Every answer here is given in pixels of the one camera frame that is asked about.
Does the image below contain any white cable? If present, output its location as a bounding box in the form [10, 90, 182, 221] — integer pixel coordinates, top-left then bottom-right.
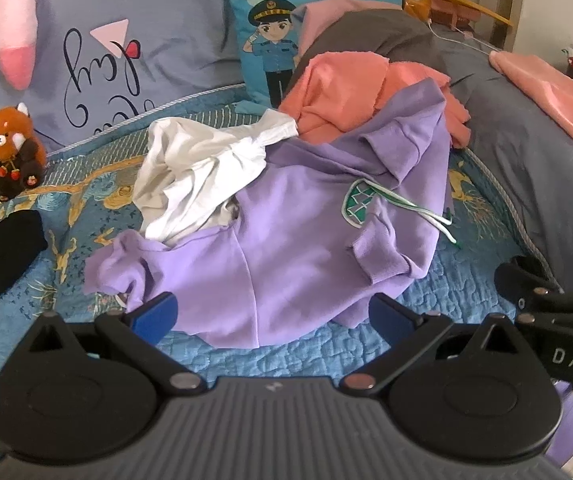
[429, 19, 499, 55]

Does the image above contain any blue cartoon officer cushion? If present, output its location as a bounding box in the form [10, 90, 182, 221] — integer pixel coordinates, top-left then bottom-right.
[222, 0, 402, 111]

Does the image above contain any grey-blue script print pillow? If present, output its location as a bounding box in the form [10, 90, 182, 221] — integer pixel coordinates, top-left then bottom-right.
[0, 0, 287, 156]

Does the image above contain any pink plush toy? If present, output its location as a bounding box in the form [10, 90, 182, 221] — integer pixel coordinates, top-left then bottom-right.
[0, 0, 117, 92]

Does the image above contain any white shirt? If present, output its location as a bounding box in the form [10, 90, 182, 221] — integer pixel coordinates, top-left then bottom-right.
[133, 109, 299, 248]

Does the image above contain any purple hoodie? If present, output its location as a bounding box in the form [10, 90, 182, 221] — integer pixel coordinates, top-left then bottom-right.
[84, 80, 454, 350]

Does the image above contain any orange plastic bag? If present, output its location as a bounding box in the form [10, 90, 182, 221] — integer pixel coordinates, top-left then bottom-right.
[403, 0, 433, 22]

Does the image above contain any grey and pink garment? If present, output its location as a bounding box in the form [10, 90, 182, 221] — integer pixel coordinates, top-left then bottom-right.
[286, 0, 451, 93]

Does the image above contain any pink towel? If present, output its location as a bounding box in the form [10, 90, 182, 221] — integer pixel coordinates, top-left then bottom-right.
[489, 50, 573, 151]

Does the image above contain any black folded garment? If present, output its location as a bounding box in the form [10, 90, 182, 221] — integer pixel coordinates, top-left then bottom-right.
[0, 209, 48, 312]

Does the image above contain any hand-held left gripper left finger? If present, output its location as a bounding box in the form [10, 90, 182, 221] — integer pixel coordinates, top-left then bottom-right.
[25, 291, 208, 394]

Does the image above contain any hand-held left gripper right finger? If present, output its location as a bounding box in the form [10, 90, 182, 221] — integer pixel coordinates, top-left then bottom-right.
[339, 294, 519, 394]

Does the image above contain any coral sweater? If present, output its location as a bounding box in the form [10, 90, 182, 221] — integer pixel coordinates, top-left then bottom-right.
[279, 51, 472, 148]

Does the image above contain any yellow wooden rack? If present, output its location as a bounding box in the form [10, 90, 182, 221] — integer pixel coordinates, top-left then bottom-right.
[399, 0, 514, 28]

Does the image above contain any blue quilted bedspread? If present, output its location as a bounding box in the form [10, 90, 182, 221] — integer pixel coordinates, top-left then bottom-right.
[0, 85, 547, 461]

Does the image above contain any red panda plush toy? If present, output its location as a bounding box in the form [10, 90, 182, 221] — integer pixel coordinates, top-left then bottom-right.
[0, 102, 47, 201]

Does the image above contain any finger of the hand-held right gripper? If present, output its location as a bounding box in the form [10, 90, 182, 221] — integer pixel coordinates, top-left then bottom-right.
[495, 255, 573, 317]

